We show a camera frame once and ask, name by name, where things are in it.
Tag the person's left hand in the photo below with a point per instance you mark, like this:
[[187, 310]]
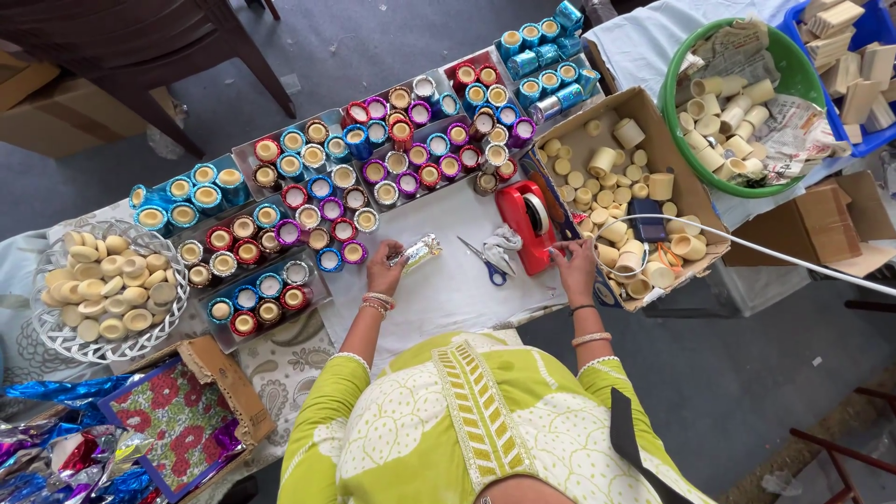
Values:
[[383, 274]]

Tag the person's right hand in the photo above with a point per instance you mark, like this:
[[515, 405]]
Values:
[[579, 274]]

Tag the person's left fingers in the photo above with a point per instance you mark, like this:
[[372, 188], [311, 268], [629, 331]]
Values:
[[394, 250]]

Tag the person's right fingers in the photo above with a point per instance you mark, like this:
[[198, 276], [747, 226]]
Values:
[[563, 250]]

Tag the silver foil cup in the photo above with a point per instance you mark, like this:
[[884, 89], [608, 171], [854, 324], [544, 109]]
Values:
[[420, 251]]

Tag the red tape dispenser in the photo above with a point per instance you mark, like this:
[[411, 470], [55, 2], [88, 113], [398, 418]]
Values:
[[523, 222]]

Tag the gold and pink bangles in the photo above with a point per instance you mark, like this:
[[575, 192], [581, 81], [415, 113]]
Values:
[[379, 302]]

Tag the black wrist band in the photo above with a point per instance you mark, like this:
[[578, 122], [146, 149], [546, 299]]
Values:
[[582, 308]]

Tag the crumpled white cloth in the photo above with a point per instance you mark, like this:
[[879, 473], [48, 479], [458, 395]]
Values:
[[502, 242]]

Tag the heap of plain cream cups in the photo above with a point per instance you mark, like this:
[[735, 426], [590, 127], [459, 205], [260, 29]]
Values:
[[619, 210]]

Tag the white paper sheet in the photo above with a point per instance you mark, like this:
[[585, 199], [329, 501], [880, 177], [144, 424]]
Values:
[[448, 294]]

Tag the silver metal tray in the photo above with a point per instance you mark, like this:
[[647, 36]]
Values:
[[318, 294], [245, 150], [514, 91]]

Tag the spread of multicoloured foil cups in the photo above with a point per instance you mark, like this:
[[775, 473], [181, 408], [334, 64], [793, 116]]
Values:
[[336, 182]]

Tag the pink bangle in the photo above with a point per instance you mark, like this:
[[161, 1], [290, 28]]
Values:
[[592, 339]]

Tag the open cardboard box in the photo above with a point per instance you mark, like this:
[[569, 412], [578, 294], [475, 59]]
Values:
[[672, 157]]

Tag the patterned grey tablecloth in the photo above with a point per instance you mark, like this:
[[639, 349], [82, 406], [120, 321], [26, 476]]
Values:
[[287, 371]]

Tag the green and white kurta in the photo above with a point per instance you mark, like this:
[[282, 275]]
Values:
[[434, 427]]

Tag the cluster of turquoise foil cups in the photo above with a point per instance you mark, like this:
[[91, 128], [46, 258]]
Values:
[[185, 196], [549, 66]]

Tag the torn cardboard carton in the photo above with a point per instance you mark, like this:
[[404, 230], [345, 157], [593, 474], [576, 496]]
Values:
[[224, 381]]

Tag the pale blue cloth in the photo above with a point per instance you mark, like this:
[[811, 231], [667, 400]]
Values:
[[637, 42]]

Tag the green basin with cream cups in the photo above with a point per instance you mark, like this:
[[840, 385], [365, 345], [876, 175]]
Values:
[[749, 105]]

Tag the small brown cardboard box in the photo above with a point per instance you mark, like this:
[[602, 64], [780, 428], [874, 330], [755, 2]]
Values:
[[822, 220]]

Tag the floral tray with blue rim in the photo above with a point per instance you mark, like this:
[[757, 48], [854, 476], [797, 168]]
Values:
[[175, 420]]

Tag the pile of cream lids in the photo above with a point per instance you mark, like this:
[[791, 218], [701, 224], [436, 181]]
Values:
[[108, 283]]

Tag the dark brown wooden chair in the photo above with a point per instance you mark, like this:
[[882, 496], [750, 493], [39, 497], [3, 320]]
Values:
[[140, 42]]

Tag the blue crate of wooden blocks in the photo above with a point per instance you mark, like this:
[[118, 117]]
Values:
[[850, 70]]

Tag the brown cardboard boxes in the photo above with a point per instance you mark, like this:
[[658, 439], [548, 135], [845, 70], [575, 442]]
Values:
[[63, 112]]

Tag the heap of shiny foil sheets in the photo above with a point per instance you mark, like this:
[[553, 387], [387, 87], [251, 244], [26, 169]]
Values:
[[63, 455]]

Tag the red metal stool frame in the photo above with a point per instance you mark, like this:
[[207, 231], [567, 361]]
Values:
[[843, 448]]

